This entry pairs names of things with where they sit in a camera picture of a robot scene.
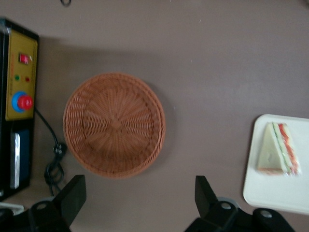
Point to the steel food pan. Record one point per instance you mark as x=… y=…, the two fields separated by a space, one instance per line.
x=15 y=159

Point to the red rocker switch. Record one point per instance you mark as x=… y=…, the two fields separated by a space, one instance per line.
x=24 y=58

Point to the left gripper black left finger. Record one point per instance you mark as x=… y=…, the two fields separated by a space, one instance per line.
x=72 y=198

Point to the black machine yellow panel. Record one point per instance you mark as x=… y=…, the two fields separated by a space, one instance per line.
x=21 y=72

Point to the triangle sandwich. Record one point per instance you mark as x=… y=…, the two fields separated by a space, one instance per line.
x=272 y=149

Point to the round brown wicker basket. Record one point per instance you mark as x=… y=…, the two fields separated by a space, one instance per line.
x=113 y=125

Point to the beige plastic tray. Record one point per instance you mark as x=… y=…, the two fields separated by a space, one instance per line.
x=270 y=193

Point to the red emergency stop knob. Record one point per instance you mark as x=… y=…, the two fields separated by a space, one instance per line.
x=24 y=102

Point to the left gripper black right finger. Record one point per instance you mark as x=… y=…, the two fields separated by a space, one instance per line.
x=207 y=200

